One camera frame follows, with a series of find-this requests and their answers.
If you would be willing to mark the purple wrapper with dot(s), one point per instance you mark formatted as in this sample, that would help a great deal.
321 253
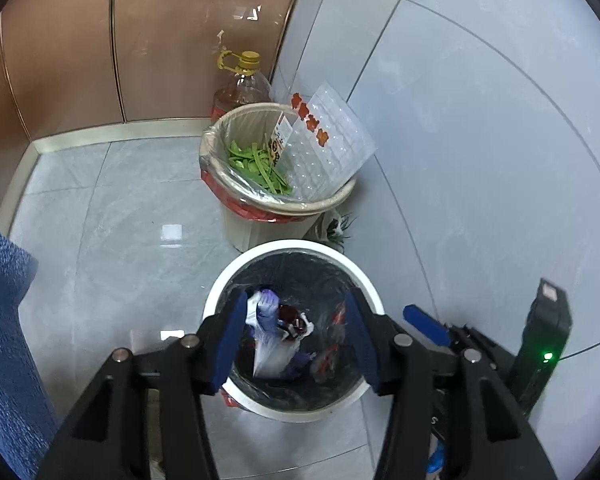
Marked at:
300 362
269 305

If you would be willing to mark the plastic bag with greens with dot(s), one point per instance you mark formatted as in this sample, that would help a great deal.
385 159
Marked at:
330 227

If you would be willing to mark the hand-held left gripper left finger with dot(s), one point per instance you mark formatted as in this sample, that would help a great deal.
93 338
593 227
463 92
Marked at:
230 340

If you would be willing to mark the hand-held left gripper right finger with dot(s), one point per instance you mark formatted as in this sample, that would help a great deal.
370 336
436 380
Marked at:
360 340

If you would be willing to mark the brown kitchen base cabinet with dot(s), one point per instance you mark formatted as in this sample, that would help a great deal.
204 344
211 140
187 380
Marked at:
130 35

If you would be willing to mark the white plastic bag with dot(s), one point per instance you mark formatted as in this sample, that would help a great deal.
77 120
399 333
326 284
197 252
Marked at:
270 355

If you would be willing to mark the green vegetable scraps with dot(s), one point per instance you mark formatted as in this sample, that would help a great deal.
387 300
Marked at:
255 162

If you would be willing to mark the clear plastic blister tray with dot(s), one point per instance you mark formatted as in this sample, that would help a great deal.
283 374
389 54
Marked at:
330 150

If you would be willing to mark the large yellow-capped oil bottle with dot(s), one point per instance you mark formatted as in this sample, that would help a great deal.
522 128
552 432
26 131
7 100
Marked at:
240 92

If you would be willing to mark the white trash bin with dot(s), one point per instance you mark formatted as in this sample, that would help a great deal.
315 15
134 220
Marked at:
290 247

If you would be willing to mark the red snack packet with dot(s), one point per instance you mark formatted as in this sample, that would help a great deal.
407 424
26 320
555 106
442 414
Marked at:
325 360

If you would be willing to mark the brown red snack wrapper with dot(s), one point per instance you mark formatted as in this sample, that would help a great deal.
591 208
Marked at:
290 316

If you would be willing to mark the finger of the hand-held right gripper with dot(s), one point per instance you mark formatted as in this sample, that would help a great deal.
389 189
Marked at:
425 322

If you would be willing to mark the black bin liner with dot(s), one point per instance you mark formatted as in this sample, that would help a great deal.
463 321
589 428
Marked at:
300 270

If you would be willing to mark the red plastic bag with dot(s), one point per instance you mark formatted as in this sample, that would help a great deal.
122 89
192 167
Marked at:
229 400

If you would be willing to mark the blue fluffy mat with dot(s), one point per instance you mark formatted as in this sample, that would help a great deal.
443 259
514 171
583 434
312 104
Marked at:
5 335

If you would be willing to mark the beige trash bin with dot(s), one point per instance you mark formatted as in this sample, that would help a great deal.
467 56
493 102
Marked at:
235 232

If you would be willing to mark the red bin liner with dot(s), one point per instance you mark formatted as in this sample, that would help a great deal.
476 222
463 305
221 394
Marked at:
252 212

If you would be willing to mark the printed paper packet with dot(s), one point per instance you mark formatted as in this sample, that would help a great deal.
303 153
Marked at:
281 135

